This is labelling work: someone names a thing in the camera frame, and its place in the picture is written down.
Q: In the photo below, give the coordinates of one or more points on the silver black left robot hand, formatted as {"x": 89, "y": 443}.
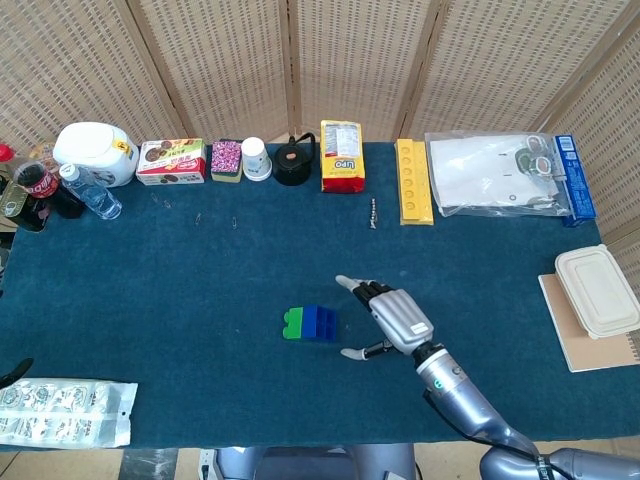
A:
{"x": 17, "y": 372}

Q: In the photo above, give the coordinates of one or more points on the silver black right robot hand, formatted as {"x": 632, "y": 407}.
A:
{"x": 400, "y": 315}

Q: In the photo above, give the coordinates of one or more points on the blue building block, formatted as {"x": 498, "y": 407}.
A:
{"x": 320, "y": 322}

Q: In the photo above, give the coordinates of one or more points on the green toy block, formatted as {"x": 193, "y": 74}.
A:
{"x": 292, "y": 322}

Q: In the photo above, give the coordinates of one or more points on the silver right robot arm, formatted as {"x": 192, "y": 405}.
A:
{"x": 460, "y": 395}

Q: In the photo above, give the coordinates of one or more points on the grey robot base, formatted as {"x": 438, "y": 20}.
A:
{"x": 310, "y": 465}

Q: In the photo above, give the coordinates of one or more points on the white printed packet bag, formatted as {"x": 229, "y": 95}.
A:
{"x": 60, "y": 412}

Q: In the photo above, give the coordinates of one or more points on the yellow holed plastic tray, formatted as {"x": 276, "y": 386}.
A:
{"x": 414, "y": 185}

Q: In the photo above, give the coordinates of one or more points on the yellow red snack bag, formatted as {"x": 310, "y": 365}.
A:
{"x": 342, "y": 160}

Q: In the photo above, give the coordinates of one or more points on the clear plastic zip bag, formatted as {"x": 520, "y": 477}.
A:
{"x": 480, "y": 170}

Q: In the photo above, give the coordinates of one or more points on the dark bottle gold label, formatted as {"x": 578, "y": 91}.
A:
{"x": 15, "y": 205}

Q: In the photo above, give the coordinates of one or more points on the brown spiral notebook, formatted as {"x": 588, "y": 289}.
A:
{"x": 580, "y": 345}

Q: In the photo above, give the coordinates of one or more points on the cola bottle red label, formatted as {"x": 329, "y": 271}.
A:
{"x": 42, "y": 187}

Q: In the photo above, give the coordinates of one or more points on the clear plastic water bottle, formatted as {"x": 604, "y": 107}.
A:
{"x": 92, "y": 192}

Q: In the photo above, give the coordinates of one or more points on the blue felt tablecloth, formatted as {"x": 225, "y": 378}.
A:
{"x": 200, "y": 300}

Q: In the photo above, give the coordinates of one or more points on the beige lidded food container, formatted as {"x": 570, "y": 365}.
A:
{"x": 595, "y": 290}

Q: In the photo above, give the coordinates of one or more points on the tape roll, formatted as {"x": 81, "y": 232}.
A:
{"x": 542, "y": 164}
{"x": 534, "y": 145}

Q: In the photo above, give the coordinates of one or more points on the white paper cup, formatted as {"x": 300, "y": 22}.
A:
{"x": 256, "y": 157}

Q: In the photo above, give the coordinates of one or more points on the red cap brown bottle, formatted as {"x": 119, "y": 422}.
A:
{"x": 5, "y": 152}

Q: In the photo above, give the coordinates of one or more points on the yellowish snack pack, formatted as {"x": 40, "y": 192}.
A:
{"x": 42, "y": 152}

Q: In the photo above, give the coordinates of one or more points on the blue cardboard box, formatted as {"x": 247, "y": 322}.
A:
{"x": 575, "y": 175}

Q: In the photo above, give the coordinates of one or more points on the yellow sponge patterned pink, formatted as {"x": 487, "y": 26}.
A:
{"x": 226, "y": 157}

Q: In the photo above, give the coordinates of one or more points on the white plastic lidded jug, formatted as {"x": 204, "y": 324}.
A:
{"x": 95, "y": 150}

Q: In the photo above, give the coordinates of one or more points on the chocolate cookie box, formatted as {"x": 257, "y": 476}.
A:
{"x": 170, "y": 162}

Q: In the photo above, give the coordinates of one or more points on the woven wooden folding screen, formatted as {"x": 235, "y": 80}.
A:
{"x": 225, "y": 60}

